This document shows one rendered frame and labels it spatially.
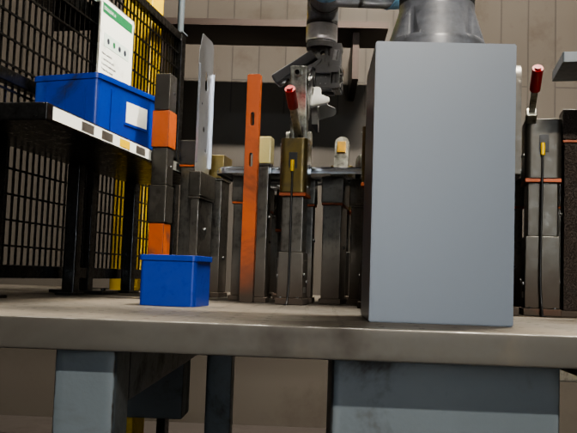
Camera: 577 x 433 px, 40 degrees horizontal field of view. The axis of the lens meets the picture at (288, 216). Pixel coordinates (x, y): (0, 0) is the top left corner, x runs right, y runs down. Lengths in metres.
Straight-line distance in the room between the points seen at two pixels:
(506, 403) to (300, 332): 0.30
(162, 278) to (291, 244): 0.35
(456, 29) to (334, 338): 0.50
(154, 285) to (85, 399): 0.40
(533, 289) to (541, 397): 0.51
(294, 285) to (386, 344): 0.69
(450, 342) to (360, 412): 0.17
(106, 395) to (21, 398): 3.30
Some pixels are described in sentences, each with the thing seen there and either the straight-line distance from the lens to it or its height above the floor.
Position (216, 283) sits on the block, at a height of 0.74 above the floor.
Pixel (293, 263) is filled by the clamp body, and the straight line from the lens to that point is 1.64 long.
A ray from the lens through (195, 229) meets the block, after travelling 1.86.
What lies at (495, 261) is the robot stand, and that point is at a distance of 1.13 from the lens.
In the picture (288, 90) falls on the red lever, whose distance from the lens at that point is 1.62.
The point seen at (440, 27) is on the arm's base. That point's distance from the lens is 1.20.
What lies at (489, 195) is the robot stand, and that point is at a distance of 1.14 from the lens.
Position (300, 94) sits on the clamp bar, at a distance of 1.72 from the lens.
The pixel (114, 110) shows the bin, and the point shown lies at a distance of 1.70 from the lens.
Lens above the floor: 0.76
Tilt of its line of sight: 4 degrees up
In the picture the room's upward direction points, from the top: 2 degrees clockwise
